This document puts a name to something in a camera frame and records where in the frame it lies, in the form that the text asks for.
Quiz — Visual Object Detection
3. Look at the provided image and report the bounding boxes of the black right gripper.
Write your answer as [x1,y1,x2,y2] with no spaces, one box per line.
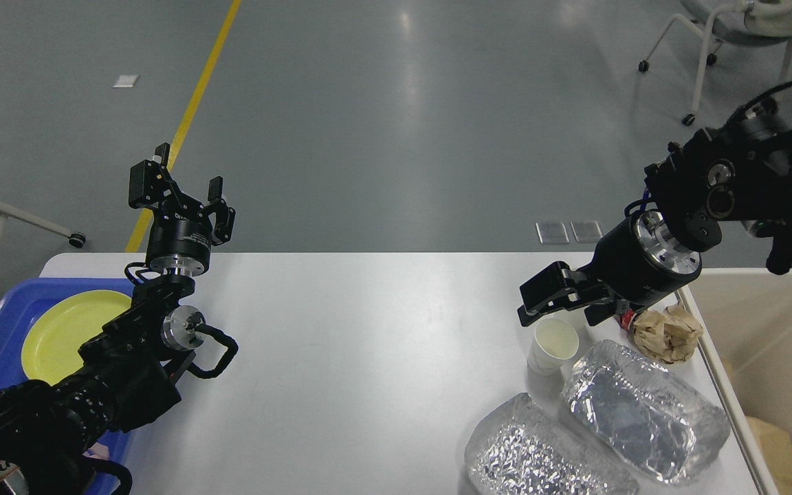
[516,210,702,328]

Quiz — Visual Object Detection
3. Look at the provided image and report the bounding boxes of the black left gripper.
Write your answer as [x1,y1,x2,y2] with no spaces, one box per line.
[128,143,236,276]

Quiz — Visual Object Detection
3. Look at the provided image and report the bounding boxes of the brown paper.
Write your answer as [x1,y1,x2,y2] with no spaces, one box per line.
[630,305,705,364]

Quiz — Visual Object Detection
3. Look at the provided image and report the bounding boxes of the clear silver foil bag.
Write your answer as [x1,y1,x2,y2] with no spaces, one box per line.
[560,340,732,487]

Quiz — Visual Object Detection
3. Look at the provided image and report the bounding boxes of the silver foil wrapper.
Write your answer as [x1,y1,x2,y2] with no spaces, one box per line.
[464,393,640,494]

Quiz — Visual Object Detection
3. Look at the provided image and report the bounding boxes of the yellow plastic plate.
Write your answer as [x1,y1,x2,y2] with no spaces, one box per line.
[20,289,130,385]

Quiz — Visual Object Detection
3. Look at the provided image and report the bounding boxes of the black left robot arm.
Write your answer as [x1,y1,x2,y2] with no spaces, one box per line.
[0,143,239,494]

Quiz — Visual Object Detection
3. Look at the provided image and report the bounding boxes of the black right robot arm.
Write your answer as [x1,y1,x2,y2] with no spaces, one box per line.
[516,80,792,328]

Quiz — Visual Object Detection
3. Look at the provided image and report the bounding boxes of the crushed red soda can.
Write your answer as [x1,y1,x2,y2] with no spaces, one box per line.
[614,311,638,334]

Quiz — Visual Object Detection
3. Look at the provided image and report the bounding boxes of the white paper cup front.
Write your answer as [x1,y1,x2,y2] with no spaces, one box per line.
[526,318,580,375]

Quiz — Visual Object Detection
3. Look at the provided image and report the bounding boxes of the right metal floor plate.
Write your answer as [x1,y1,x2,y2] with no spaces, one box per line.
[570,221,604,243]

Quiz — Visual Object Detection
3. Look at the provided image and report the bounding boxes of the metal floor plate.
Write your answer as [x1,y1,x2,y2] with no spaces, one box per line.
[535,221,570,245]
[570,221,604,243]

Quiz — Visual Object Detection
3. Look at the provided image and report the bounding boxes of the left metal floor plate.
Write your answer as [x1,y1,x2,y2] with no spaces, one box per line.
[535,221,570,245]

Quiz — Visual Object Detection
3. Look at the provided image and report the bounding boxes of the beige plastic bin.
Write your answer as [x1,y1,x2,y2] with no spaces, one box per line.
[678,267,792,494]

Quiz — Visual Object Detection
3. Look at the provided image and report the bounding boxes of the blue plastic tray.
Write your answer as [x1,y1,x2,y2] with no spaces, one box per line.
[0,278,132,389]

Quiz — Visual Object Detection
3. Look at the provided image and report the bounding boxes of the pink mug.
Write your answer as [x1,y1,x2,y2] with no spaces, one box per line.
[84,442,111,461]

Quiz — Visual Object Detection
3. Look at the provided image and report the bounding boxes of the white chair top right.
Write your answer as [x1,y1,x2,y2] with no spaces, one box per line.
[638,1,792,127]

